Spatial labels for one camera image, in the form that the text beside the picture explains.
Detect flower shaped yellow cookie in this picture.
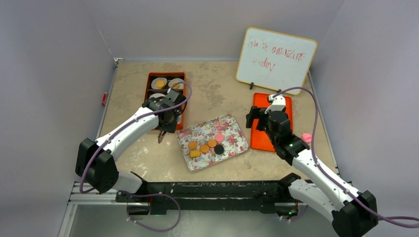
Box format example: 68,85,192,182
170,82,181,89

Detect round orange cookie top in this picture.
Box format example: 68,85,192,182
155,80,166,89

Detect round orange cookie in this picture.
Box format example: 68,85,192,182
188,141,198,150
155,80,166,89

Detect metal serving tongs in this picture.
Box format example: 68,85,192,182
158,131,167,144

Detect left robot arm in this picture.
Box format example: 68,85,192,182
75,89,187,202

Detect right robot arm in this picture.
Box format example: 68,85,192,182
246,106,378,237

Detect orange box lid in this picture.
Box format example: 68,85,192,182
250,93,293,152

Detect white paper cup middle left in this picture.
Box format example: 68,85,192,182
148,93,166,100

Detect white paper cup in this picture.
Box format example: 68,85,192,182
168,78,184,90
148,93,166,100
151,77,167,89

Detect pink eraser cap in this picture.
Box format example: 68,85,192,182
301,133,313,143

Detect floral serving tray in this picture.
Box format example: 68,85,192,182
176,114,250,171

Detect white paper cup back right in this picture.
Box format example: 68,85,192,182
168,78,184,90

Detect orange cookie box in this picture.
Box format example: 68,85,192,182
144,72,187,131

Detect white paper cup back left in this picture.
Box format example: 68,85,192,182
151,77,167,89

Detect square orange biscuit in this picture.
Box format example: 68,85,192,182
189,150,201,158

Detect pink round cookie middle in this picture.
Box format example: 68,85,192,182
214,133,225,143

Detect orange cookie lower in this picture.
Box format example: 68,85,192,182
200,144,210,154

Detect orange cookie centre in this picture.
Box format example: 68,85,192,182
207,139,217,148

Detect black round cookie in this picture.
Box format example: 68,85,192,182
214,144,224,155

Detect white dry-erase board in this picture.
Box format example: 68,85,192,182
236,27,318,95

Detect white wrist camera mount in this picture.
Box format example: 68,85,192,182
264,94,286,114

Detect red wall clip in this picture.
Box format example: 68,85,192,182
101,92,108,107

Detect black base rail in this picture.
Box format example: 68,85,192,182
116,173,300,215

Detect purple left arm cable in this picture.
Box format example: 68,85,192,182
79,81,193,233

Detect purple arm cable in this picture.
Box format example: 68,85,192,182
79,81,193,233
273,86,419,229

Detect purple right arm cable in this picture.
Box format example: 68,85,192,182
273,86,419,229

